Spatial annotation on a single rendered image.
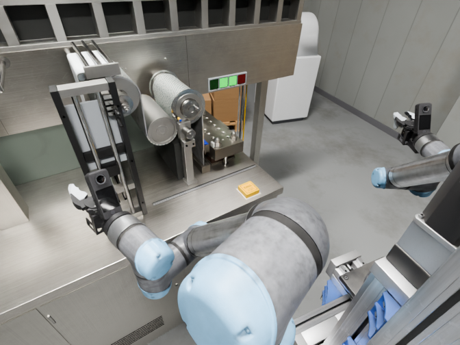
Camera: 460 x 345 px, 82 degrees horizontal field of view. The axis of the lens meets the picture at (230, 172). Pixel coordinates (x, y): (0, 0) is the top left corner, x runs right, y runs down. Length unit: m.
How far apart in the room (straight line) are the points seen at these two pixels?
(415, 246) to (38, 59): 1.28
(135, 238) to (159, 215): 0.52
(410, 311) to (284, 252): 0.27
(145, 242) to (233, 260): 0.32
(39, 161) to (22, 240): 0.38
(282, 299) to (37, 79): 1.19
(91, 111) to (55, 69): 0.43
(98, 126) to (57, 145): 0.53
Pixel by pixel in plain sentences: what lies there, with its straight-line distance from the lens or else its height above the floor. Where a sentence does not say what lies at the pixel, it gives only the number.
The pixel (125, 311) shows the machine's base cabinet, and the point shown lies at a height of 0.53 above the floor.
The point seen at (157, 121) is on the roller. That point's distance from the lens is 1.07.
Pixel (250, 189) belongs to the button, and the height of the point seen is 0.92.
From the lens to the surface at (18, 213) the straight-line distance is 1.27.
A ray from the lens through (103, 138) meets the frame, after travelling 0.93.
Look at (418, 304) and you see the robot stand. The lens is 0.52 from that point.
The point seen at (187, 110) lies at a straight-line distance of 1.08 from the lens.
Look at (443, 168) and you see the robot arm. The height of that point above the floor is 1.32.
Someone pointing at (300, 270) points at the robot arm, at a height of 1.44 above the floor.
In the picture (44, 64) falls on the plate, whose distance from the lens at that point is 1.28.
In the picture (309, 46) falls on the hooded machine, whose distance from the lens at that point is 3.52.
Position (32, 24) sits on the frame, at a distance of 1.33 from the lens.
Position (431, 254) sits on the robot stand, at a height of 1.34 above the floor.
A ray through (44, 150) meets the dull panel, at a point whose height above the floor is 1.03.
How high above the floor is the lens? 1.71
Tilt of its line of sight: 39 degrees down
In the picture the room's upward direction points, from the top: 2 degrees clockwise
